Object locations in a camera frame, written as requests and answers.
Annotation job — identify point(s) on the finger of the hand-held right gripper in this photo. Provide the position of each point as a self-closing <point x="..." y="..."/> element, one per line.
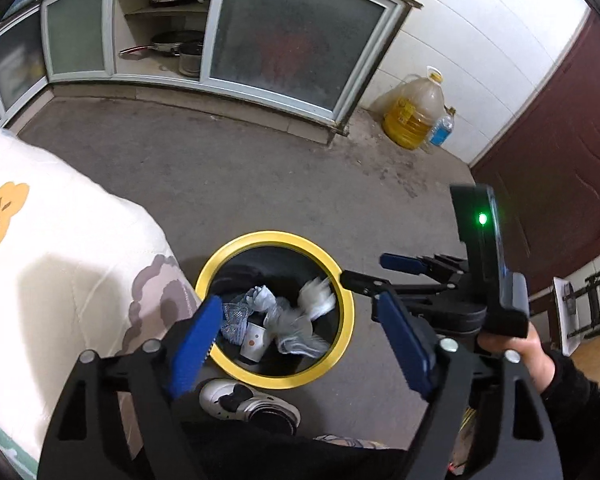
<point x="397" y="262"/>
<point x="362" y="281"/>

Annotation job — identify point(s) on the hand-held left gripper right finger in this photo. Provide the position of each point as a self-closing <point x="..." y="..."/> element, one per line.
<point x="405" y="345"/>

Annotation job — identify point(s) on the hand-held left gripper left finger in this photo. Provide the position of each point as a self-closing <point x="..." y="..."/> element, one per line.
<point x="192" y="345"/>

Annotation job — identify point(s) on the white tissue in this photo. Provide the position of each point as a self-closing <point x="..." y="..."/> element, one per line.
<point x="262" y="297"/>
<point x="317" y="297"/>
<point x="292" y="330"/>

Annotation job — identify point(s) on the silver patterned wrapper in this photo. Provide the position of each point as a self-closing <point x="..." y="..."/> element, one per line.
<point x="235" y="322"/>

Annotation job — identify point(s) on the white dotted paper cup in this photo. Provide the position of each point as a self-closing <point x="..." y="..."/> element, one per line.
<point x="252" y="342"/>

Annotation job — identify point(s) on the black trash bin yellow rim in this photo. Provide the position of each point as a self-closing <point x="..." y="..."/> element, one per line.
<point x="270" y="238"/>

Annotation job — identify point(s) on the person's right forearm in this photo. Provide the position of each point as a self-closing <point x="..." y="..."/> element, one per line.
<point x="580" y="410"/>

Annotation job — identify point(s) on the person's right hand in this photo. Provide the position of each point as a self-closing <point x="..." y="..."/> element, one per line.
<point x="535" y="355"/>

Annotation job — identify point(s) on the person's white shoe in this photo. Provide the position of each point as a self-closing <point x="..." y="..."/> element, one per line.
<point x="220" y="395"/>

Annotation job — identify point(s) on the white panel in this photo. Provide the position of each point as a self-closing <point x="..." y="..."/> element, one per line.
<point x="565" y="325"/>

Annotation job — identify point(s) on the dark red door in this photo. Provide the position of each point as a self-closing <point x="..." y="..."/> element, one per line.
<point x="555" y="160"/>

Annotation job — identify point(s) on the blue plastic bottle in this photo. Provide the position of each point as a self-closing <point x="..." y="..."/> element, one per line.
<point x="440" y="132"/>

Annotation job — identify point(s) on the yellow cooking oil jug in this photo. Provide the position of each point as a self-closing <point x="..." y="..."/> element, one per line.
<point x="410" y="120"/>

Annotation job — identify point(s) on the printed cartoon blanket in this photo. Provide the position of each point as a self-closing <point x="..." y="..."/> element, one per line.
<point x="55" y="260"/>

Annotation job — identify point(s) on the long kitchen cabinet glass doors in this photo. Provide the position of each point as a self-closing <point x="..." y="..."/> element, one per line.
<point x="300" y="35"/>

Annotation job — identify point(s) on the steel pot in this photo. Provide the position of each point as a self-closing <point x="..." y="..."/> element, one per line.
<point x="191" y="62"/>

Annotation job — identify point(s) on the frying pan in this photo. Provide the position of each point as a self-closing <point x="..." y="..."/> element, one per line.
<point x="175" y="42"/>

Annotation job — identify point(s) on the short kitchen cabinet glass doors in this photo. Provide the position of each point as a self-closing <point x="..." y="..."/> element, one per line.
<point x="15" y="65"/>

